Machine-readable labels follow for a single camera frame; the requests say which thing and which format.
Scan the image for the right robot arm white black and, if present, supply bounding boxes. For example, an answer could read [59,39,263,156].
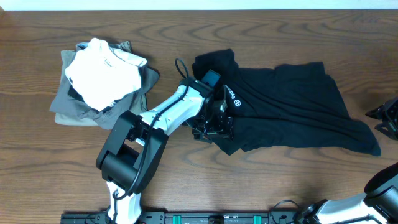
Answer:
[291,96,397,223]

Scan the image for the grey folded t-shirt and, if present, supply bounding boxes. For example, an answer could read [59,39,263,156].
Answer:
[50,42,160,129]

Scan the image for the black folded t-shirt in pile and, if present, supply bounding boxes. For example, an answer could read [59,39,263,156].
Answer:
[68,86,119,111]

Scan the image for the black mounting rail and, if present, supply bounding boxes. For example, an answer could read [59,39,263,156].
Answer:
[60,208,302,224]

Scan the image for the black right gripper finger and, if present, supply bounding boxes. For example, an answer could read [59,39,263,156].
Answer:
[365,105,386,120]
[374,123,397,140]

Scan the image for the white folded t-shirt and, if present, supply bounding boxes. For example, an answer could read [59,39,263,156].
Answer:
[65,38,147,111]

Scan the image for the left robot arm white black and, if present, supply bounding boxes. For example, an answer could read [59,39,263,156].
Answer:
[96,70,233,223]

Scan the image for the black t-shirt with logo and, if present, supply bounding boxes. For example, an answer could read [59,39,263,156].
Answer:
[192,49,381,156]

